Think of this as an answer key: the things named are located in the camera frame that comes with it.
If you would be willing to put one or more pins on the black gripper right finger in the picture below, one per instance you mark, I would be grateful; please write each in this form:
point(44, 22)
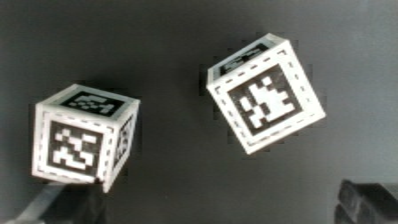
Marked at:
point(369, 203)

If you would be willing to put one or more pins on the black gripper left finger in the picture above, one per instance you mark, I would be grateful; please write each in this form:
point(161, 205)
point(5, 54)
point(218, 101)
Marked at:
point(69, 204)

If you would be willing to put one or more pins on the white tagged cube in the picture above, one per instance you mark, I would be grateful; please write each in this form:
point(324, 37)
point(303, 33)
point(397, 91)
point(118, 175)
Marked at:
point(85, 130)
point(264, 94)

